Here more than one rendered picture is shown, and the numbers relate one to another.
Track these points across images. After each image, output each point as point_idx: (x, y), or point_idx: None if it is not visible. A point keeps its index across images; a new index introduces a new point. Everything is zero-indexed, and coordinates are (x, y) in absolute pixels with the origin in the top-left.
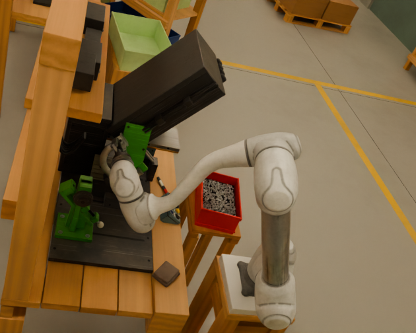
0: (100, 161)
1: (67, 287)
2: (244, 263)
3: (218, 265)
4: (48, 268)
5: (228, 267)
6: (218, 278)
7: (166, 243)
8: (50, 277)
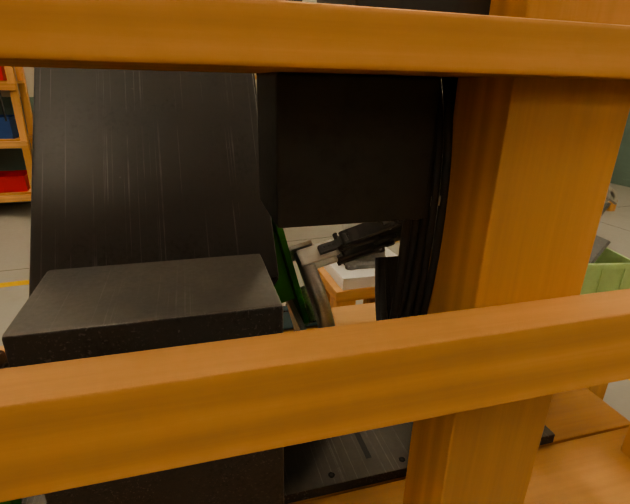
0: (333, 324)
1: (568, 402)
2: (350, 261)
3: (353, 290)
4: (566, 436)
5: (363, 274)
6: (369, 293)
7: (372, 316)
8: (578, 428)
